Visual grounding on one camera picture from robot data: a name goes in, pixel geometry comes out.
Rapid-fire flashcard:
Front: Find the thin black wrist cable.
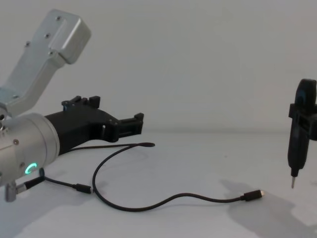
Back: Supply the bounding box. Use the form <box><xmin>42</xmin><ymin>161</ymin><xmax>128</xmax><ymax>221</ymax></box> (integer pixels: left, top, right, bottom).
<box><xmin>23</xmin><ymin>168</ymin><xmax>94</xmax><ymax>195</ymax></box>

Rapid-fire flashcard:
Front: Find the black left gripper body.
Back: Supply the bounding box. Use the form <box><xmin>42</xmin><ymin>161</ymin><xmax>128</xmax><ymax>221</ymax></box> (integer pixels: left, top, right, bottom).
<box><xmin>45</xmin><ymin>104</ymin><xmax>119</xmax><ymax>155</ymax></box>

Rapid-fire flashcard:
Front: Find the white curtain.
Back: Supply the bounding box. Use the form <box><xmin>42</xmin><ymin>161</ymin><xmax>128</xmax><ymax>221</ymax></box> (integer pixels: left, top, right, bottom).
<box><xmin>0</xmin><ymin>0</ymin><xmax>317</xmax><ymax>139</ymax></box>

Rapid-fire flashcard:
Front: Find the white table cloth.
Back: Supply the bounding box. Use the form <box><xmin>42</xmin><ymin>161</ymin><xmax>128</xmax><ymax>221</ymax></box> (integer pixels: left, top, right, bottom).
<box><xmin>0</xmin><ymin>130</ymin><xmax>317</xmax><ymax>238</ymax></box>

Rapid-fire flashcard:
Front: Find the long black plug cable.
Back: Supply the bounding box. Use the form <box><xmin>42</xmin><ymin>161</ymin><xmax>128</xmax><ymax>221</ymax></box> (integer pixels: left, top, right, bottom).
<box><xmin>70</xmin><ymin>141</ymin><xmax>266</xmax><ymax>206</ymax></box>

